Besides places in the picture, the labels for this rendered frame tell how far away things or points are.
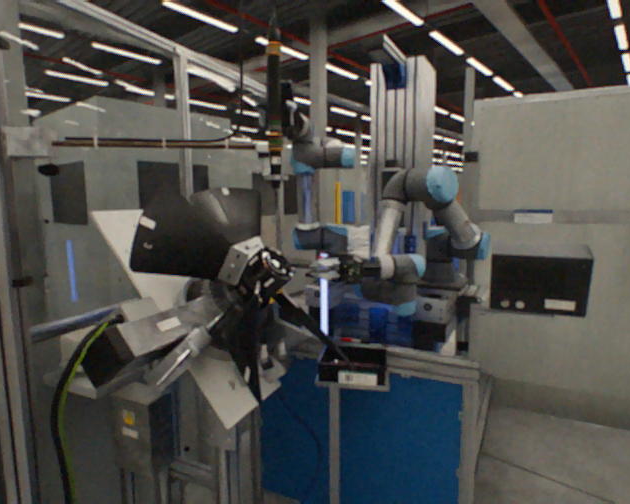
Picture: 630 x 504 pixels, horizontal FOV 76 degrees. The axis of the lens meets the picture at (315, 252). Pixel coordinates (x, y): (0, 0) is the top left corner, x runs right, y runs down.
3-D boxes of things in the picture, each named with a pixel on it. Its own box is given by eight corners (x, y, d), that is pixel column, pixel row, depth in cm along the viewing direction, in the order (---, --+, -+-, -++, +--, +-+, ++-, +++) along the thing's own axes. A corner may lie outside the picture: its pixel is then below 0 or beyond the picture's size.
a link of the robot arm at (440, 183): (461, 238, 177) (409, 160, 141) (497, 241, 167) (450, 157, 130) (454, 263, 173) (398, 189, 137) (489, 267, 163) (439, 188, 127)
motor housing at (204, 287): (210, 366, 108) (240, 341, 102) (164, 296, 111) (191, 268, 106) (257, 339, 128) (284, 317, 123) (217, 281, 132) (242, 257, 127)
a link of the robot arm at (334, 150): (347, 163, 187) (355, 175, 140) (323, 163, 187) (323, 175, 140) (347, 136, 183) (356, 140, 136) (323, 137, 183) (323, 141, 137)
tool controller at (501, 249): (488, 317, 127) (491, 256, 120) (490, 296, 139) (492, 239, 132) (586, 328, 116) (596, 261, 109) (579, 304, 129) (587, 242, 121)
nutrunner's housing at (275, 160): (270, 188, 114) (266, 15, 108) (269, 188, 118) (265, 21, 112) (283, 188, 115) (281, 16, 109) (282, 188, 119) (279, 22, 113)
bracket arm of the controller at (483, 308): (469, 312, 132) (470, 303, 131) (470, 310, 134) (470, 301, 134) (554, 321, 122) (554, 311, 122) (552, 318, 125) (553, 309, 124)
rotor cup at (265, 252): (246, 318, 106) (279, 290, 101) (216, 273, 108) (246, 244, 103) (274, 305, 119) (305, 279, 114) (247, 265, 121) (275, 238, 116)
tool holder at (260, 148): (257, 179, 112) (256, 142, 111) (256, 180, 119) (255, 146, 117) (289, 179, 113) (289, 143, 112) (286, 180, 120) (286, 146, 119)
